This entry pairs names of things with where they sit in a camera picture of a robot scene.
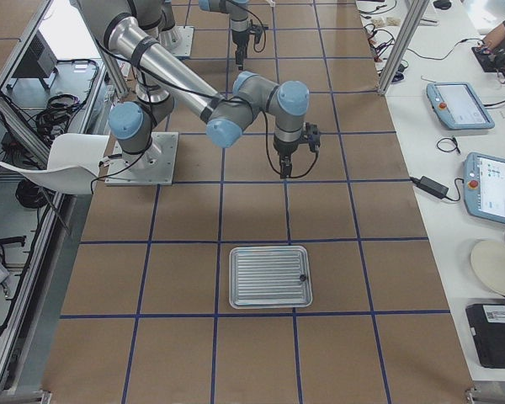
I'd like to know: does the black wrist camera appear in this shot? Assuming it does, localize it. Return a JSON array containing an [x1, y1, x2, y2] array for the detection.
[[304, 122, 321, 154]]

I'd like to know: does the white plastic chair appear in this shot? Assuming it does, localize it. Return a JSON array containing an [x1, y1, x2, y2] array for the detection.
[[0, 133, 109, 194]]

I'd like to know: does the black laptop power brick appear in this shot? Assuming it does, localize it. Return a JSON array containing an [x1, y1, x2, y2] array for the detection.
[[410, 176, 449, 199]]

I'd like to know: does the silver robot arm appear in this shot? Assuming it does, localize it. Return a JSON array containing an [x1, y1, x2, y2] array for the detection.
[[74, 1, 320, 178], [199, 0, 268, 71]]

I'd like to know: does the aluminium frame post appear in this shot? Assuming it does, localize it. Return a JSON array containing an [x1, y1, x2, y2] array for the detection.
[[377, 0, 428, 95]]

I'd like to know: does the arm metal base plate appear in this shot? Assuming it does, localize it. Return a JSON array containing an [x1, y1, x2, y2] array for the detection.
[[158, 25, 194, 60], [104, 132, 179, 186]]

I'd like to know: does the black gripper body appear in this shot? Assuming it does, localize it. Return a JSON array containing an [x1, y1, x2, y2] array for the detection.
[[231, 29, 249, 53], [274, 141, 299, 169]]

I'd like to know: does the ribbed metal tray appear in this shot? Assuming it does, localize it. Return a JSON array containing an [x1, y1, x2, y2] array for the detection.
[[229, 246, 313, 309]]

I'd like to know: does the blue teach pendant near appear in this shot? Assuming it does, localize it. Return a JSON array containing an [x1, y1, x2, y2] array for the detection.
[[464, 152, 505, 224]]

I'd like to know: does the blue teach pendant far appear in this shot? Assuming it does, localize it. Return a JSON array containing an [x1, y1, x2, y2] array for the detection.
[[426, 82, 495, 130]]

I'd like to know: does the blue teach pendant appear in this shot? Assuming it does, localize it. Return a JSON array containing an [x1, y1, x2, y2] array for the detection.
[[464, 152, 505, 224], [426, 82, 495, 130]]

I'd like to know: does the black laptop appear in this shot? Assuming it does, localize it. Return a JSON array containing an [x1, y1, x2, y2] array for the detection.
[[465, 304, 505, 369]]

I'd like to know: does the beige round plate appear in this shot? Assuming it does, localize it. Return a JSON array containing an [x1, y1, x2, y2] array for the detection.
[[470, 240, 505, 296]]

